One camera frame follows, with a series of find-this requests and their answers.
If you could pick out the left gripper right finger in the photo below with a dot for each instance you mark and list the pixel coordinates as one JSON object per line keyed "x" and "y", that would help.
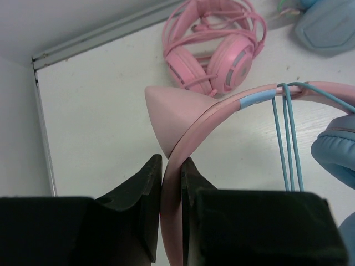
{"x": 243, "y": 227}

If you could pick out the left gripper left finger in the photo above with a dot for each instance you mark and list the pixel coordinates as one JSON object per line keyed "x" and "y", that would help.
{"x": 118, "y": 228}

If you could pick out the blue pink cat-ear headphones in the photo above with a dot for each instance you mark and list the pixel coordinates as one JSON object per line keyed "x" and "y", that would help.
{"x": 183, "y": 119}

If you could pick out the pink gaming headphones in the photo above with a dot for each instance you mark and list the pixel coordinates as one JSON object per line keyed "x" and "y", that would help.
{"x": 209, "y": 46}

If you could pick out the light blue headphones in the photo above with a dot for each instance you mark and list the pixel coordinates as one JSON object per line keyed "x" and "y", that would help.
{"x": 323, "y": 26}

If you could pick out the aluminium table edge rail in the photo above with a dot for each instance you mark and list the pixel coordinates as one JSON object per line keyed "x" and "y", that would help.
{"x": 88, "y": 41}

